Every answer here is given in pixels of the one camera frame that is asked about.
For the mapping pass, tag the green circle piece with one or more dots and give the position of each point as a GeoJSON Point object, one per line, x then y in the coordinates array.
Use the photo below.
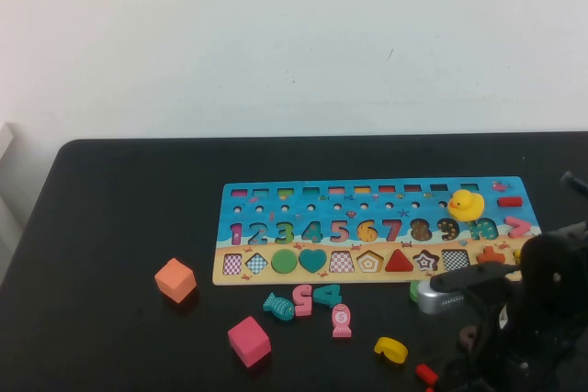
{"type": "Point", "coordinates": [284, 261]}

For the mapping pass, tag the pink wooden fish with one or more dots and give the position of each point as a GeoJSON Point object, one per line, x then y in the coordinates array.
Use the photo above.
{"type": "Point", "coordinates": [341, 320]}

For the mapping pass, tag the teal wooden fish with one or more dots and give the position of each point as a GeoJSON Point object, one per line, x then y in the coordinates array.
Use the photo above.
{"type": "Point", "coordinates": [278, 307]}

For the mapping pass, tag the pink number five piece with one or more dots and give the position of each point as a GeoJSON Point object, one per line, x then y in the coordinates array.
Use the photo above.
{"type": "Point", "coordinates": [303, 300]}

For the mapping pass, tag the colourful wooden number puzzle board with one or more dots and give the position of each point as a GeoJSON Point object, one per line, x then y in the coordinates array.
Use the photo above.
{"type": "Point", "coordinates": [367, 217]}

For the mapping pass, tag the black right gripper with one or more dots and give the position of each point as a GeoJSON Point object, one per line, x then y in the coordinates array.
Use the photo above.
{"type": "Point", "coordinates": [491, 346]}

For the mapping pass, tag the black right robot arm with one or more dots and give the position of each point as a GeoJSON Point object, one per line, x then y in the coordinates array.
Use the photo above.
{"type": "Point", "coordinates": [546, 272]}

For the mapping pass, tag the teal number four piece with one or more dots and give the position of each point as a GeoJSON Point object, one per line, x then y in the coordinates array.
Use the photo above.
{"type": "Point", "coordinates": [329, 295]}

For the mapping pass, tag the teal heart piece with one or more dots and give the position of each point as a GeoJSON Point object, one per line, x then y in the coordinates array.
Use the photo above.
{"type": "Point", "coordinates": [313, 260]}

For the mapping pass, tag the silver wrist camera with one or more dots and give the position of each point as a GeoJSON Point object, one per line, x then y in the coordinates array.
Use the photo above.
{"type": "Point", "coordinates": [434, 301]}

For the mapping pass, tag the red triangle piece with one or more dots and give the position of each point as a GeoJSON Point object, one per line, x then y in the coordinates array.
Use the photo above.
{"type": "Point", "coordinates": [399, 263]}

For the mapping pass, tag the orange plus sign piece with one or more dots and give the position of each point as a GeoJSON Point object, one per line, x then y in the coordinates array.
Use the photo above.
{"type": "Point", "coordinates": [490, 255]}

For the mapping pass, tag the orange foam cube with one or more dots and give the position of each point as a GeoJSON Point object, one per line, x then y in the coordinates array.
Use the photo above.
{"type": "Point", "coordinates": [175, 281]}

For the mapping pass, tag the pink greater-than sign piece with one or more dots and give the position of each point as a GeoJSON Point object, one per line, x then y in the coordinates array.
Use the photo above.
{"type": "Point", "coordinates": [518, 227]}

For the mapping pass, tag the red number seven piece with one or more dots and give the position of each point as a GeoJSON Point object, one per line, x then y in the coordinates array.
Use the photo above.
{"type": "Point", "coordinates": [426, 373]}

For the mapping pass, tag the yellow number six piece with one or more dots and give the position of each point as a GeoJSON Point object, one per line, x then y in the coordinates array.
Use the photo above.
{"type": "Point", "coordinates": [391, 349]}

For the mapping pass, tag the yellow equals sign piece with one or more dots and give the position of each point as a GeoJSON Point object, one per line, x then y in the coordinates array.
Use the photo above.
{"type": "Point", "coordinates": [518, 256]}

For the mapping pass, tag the brown number eight piece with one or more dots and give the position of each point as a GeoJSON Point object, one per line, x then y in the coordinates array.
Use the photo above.
{"type": "Point", "coordinates": [468, 336]}

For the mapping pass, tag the red minus sign piece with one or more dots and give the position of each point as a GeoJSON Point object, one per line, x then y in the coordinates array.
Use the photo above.
{"type": "Point", "coordinates": [510, 202]}

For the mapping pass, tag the yellow rubber duck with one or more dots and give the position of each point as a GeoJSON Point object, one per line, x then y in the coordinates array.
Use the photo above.
{"type": "Point", "coordinates": [466, 206]}

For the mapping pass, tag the magenta foam cube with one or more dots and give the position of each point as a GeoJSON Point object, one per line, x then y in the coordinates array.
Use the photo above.
{"type": "Point", "coordinates": [248, 341]}

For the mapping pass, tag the green number three piece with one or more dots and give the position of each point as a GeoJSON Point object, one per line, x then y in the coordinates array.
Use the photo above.
{"type": "Point", "coordinates": [414, 291]}

